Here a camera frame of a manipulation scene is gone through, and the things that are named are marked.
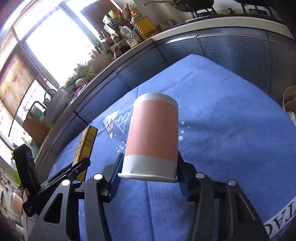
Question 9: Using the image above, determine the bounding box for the yellow cooking oil bottle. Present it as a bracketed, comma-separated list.
[131, 10, 159, 40]

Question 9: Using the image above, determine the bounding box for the blue printed tablecloth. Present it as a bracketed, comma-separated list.
[48, 53, 296, 241]

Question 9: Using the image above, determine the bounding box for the white plastic jug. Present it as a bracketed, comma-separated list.
[119, 26, 141, 48]

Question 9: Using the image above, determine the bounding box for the purple cloth on counter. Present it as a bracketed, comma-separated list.
[74, 82, 89, 98]

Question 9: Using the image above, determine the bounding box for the large white basin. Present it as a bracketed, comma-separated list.
[44, 87, 69, 126]

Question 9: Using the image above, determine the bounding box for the pink paper cup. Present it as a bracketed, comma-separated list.
[118, 93, 179, 183]

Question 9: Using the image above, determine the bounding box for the black gas stove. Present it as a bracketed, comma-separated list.
[185, 4, 283, 24]

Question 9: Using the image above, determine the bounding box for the red yellow snack box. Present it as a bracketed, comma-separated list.
[72, 125, 99, 182]

